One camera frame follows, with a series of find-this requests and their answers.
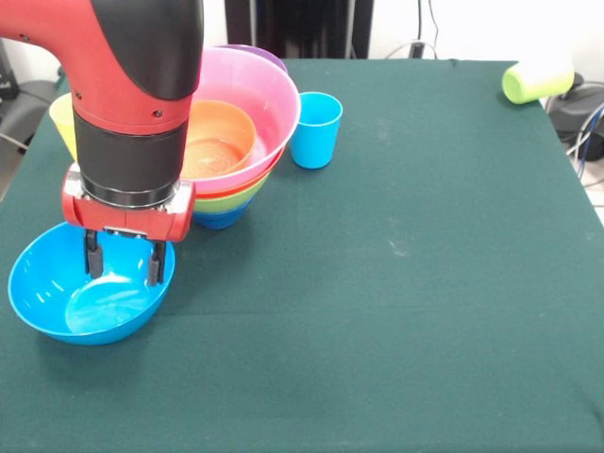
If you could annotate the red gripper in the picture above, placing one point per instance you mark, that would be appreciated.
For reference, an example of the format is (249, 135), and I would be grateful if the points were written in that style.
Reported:
(127, 222)

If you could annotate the green bowl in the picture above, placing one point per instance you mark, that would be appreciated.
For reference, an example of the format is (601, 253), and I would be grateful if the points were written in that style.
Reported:
(226, 204)

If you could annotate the large orange bowl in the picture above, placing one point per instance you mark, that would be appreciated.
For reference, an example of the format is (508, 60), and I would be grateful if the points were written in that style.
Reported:
(240, 189)

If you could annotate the small orange bowl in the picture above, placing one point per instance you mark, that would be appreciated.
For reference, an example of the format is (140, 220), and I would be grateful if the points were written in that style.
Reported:
(222, 132)

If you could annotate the large pink bowl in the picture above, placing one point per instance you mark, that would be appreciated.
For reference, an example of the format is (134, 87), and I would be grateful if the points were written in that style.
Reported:
(269, 94)

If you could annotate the large light blue bowl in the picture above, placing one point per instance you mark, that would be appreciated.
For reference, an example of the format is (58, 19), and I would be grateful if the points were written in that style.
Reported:
(104, 316)

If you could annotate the small dark blue bowl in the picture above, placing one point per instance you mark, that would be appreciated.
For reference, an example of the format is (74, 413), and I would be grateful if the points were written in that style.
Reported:
(222, 220)

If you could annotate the yellow cup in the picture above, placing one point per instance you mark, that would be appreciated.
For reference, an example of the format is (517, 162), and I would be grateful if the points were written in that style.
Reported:
(66, 127)

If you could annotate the grey chair base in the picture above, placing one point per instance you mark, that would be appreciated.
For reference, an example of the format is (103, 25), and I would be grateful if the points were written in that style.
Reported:
(23, 108)
(580, 108)

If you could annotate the dark green table cloth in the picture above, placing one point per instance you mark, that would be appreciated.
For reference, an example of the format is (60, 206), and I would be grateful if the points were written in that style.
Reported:
(283, 377)

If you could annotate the light blue cup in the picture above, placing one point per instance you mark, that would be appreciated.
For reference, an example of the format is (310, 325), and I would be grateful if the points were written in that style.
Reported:
(313, 141)

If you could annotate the purple bowl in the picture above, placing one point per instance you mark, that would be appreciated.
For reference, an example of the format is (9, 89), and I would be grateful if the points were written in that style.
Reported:
(266, 55)

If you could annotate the black power plug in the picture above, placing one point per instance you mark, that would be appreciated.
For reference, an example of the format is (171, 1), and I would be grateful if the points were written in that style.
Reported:
(417, 48)

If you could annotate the light green cup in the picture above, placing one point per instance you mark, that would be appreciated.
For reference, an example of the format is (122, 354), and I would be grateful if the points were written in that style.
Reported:
(542, 75)

